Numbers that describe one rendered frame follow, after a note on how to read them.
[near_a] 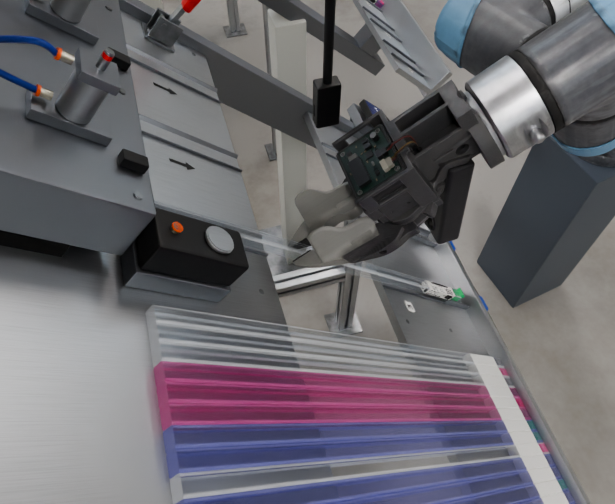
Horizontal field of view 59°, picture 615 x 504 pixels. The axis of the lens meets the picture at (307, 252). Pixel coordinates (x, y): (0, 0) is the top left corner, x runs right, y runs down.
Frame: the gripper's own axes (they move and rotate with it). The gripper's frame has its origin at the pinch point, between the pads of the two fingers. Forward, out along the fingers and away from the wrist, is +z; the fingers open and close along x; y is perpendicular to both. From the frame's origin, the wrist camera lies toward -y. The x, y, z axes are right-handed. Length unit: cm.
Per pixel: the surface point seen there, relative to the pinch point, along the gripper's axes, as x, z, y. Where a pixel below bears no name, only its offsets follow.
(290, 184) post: -57, 21, -55
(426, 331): 6.3, -3.5, -18.0
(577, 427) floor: 11, -6, -117
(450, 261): -6.3, -8.1, -31.0
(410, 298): 1.8, -3.4, -17.8
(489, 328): 5.2, -8.5, -30.9
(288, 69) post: -57, 2, -26
